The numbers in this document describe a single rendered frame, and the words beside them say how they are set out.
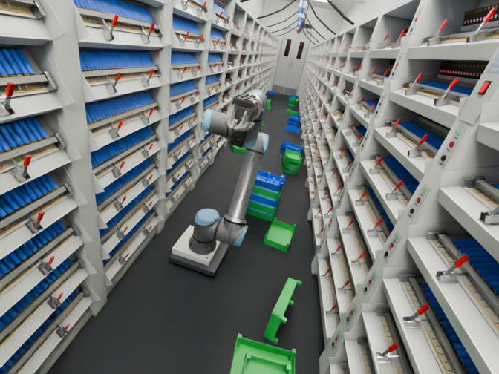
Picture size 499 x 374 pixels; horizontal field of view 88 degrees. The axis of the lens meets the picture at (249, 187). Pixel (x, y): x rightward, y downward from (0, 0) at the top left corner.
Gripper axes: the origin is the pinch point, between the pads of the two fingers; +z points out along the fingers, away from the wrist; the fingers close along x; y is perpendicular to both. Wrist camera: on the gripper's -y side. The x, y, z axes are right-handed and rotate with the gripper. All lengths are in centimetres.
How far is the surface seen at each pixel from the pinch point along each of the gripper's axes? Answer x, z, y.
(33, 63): -63, 0, 3
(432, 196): 62, -6, -5
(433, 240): 68, -3, -18
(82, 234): -53, 1, -60
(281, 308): 39, -20, -93
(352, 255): 65, -36, -59
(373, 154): 65, -75, -18
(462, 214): 63, 7, -2
